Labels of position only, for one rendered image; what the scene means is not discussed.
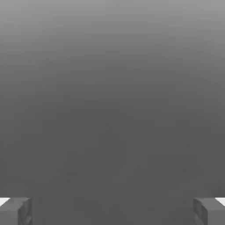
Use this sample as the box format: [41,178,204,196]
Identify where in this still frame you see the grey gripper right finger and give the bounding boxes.
[192,197,225,225]

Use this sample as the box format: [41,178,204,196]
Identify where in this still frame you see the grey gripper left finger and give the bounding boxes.
[0,197,33,225]

